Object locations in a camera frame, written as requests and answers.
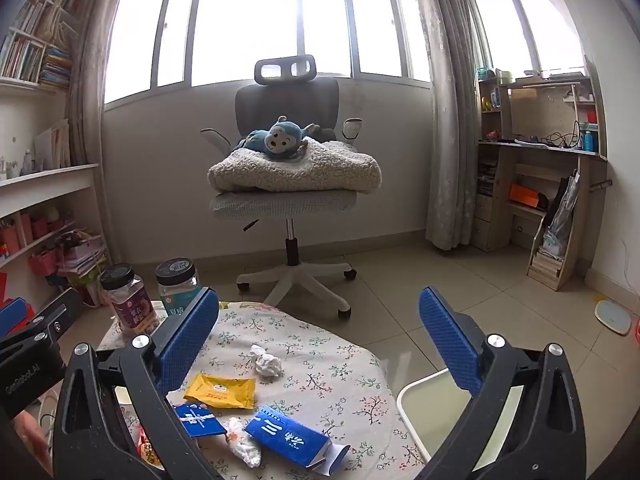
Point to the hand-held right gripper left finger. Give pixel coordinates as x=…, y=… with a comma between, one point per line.
x=187, y=340

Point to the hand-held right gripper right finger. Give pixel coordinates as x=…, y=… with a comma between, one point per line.
x=447, y=340

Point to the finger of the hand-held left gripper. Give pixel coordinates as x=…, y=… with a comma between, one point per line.
x=12, y=315
x=57, y=320

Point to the yellow snack packet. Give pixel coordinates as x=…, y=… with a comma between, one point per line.
x=220, y=392

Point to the white plastic bin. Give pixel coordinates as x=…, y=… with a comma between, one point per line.
x=430, y=410

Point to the white tissue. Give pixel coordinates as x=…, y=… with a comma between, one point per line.
x=245, y=452
x=265, y=362

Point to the small blue packet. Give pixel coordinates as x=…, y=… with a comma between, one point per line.
x=200, y=422

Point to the red snack wrapper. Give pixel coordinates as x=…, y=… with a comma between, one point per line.
x=147, y=452

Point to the blue carton box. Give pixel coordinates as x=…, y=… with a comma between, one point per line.
x=287, y=440

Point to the person's left hand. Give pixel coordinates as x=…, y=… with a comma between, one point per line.
x=32, y=440

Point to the teal label nut jar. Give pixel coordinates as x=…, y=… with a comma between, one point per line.
x=175, y=285

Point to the pink storage basket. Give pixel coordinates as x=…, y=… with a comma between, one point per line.
x=44, y=264

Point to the stack of papers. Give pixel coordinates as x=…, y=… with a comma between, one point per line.
x=80, y=260

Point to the purple label nut jar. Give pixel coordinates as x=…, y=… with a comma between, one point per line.
x=127, y=310

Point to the stack of books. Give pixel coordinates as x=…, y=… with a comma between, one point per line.
x=545, y=265

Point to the floral tablecloth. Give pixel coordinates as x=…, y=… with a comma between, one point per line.
x=320, y=360

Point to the white bookshelf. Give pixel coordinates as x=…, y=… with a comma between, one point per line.
x=45, y=180

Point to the orange box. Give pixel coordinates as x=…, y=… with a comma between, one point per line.
x=525, y=195

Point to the white bathroom scale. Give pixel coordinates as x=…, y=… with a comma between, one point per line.
x=612, y=317

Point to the silver foil bag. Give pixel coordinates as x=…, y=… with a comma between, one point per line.
x=562, y=210

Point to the leaning paper sheets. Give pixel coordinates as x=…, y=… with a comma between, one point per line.
x=52, y=145

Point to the wooden desk with shelves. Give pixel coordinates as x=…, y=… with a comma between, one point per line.
x=505, y=160

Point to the cream fleece blanket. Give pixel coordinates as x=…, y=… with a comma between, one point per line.
x=300, y=170

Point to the grey curtain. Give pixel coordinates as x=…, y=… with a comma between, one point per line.
x=95, y=35
x=450, y=135

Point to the blue monkey plush toy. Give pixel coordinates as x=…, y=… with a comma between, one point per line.
x=277, y=135

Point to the blue bottle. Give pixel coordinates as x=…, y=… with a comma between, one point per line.
x=590, y=141

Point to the grey office chair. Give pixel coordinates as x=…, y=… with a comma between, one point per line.
x=287, y=105

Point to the row of books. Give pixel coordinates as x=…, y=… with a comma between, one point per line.
x=25, y=55

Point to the large barred window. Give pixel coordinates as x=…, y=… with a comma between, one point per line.
x=240, y=20

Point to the narrow side window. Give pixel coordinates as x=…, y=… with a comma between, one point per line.
x=540, y=20

